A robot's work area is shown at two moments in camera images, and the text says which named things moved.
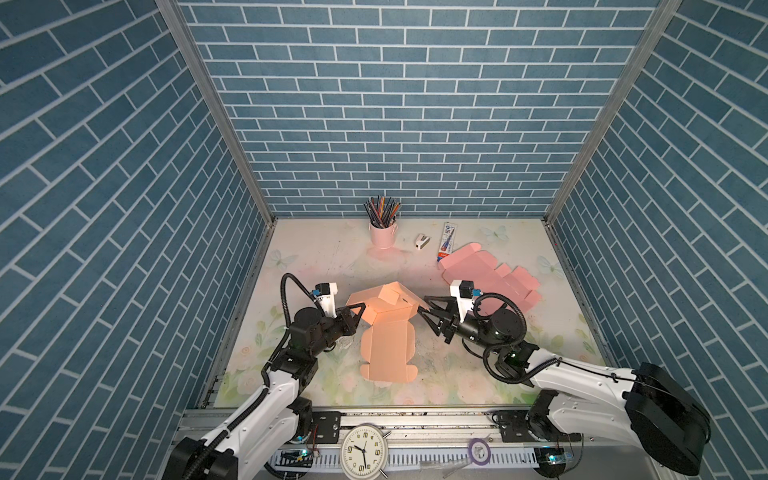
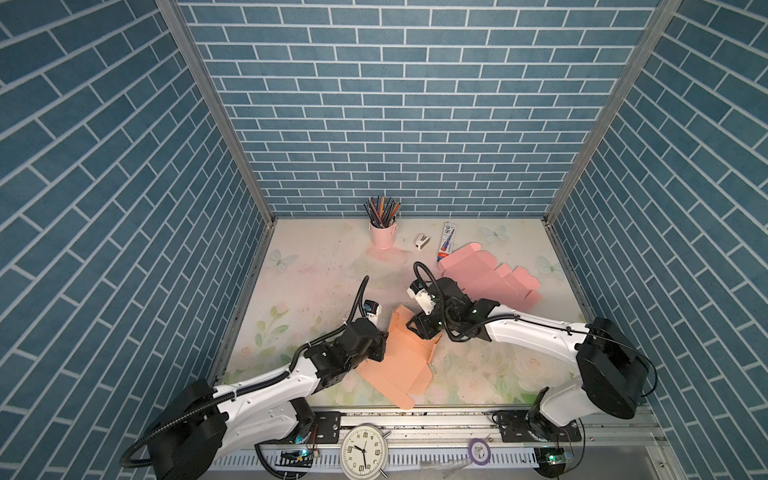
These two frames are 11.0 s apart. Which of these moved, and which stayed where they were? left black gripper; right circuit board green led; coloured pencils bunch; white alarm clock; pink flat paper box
Moved: left black gripper
Stayed: coloured pencils bunch; pink flat paper box; white alarm clock; right circuit board green led
